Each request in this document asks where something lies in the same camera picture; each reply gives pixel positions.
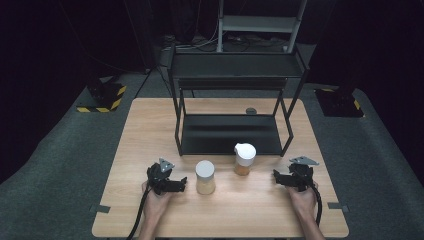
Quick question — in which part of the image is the black stand base striped edge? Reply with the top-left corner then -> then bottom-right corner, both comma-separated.
76,77 -> 128,114
314,87 -> 365,119

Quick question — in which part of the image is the black two-tier metal rack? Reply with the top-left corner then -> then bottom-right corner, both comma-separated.
166,42 -> 311,158

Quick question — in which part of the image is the person's left hand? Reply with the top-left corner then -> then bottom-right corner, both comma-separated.
141,181 -> 175,225

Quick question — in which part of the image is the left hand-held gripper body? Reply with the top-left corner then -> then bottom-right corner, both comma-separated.
146,157 -> 176,196

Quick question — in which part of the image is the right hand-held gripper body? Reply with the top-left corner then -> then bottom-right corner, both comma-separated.
288,155 -> 320,193

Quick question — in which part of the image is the grey tape strip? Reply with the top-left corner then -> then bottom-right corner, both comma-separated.
327,201 -> 350,214
89,203 -> 112,215

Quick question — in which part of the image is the spice jar with spout lid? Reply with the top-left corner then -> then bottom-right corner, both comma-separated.
233,142 -> 257,177

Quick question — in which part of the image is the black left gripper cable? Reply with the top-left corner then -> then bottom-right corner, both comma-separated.
126,186 -> 152,240

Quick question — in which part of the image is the bundle of floor cables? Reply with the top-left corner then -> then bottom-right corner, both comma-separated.
161,31 -> 221,53

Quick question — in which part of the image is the person's right hand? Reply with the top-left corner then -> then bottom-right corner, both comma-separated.
285,181 -> 320,222

